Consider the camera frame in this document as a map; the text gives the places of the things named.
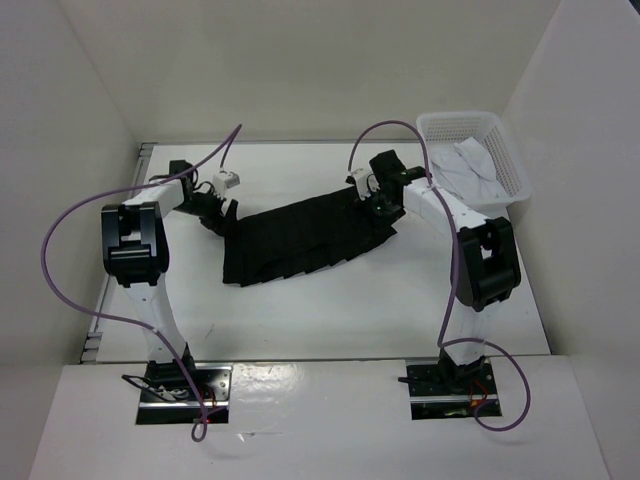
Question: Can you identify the white cloth in basket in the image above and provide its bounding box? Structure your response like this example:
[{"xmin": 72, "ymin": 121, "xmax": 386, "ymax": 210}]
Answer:
[{"xmin": 429, "ymin": 137, "xmax": 508, "ymax": 203}]

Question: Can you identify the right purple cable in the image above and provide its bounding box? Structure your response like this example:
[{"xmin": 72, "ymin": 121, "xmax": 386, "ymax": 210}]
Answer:
[{"xmin": 345, "ymin": 119, "xmax": 532, "ymax": 432}]

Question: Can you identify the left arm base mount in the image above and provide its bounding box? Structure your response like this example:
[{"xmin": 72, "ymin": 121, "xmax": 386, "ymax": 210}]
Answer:
[{"xmin": 121, "ymin": 363, "xmax": 233, "ymax": 425}]

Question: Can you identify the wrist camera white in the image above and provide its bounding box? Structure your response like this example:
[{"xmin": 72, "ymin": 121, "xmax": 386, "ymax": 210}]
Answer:
[
  {"xmin": 346, "ymin": 168, "xmax": 379, "ymax": 199},
  {"xmin": 211, "ymin": 170, "xmax": 240, "ymax": 196}
]

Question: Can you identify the aluminium table edge rail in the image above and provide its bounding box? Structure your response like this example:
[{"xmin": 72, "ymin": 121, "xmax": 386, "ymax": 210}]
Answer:
[{"xmin": 80, "ymin": 143, "xmax": 169, "ymax": 364}]

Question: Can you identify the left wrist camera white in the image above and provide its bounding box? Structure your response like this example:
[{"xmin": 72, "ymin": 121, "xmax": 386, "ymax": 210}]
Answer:
[{"xmin": 211, "ymin": 170, "xmax": 240, "ymax": 196}]

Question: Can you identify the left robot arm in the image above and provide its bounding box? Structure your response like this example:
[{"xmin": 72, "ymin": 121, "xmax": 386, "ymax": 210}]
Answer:
[{"xmin": 101, "ymin": 160, "xmax": 240, "ymax": 401}]

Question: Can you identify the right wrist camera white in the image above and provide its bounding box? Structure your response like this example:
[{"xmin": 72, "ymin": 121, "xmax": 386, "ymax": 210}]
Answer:
[{"xmin": 346, "ymin": 168, "xmax": 379, "ymax": 199}]

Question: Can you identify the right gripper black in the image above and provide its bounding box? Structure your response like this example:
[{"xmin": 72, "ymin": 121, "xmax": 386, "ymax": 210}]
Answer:
[{"xmin": 343, "ymin": 185, "xmax": 406, "ymax": 245}]

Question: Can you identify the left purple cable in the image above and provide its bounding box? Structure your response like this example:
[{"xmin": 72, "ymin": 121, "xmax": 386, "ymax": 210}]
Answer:
[{"xmin": 39, "ymin": 123, "xmax": 244, "ymax": 443}]

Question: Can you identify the black skirt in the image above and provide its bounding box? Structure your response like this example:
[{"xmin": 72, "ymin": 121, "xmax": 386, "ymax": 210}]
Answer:
[{"xmin": 223, "ymin": 187, "xmax": 396, "ymax": 287}]

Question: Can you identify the purple cable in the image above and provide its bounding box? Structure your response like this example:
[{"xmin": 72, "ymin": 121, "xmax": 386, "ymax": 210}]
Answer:
[
  {"xmin": 39, "ymin": 123, "xmax": 244, "ymax": 443},
  {"xmin": 345, "ymin": 119, "xmax": 532, "ymax": 432}
]

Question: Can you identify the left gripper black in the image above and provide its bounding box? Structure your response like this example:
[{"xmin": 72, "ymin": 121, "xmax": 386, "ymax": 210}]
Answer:
[{"xmin": 173, "ymin": 187, "xmax": 242, "ymax": 240}]

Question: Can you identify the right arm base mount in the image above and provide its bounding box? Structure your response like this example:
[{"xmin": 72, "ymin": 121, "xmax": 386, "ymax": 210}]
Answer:
[{"xmin": 398, "ymin": 359, "xmax": 502, "ymax": 420}]

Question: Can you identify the white plastic basket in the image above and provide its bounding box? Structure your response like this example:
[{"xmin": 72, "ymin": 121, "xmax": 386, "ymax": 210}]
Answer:
[{"xmin": 416, "ymin": 111, "xmax": 532, "ymax": 212}]

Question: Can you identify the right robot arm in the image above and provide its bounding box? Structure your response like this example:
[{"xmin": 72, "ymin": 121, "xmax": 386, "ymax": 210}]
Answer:
[{"xmin": 352, "ymin": 150, "xmax": 521, "ymax": 393}]

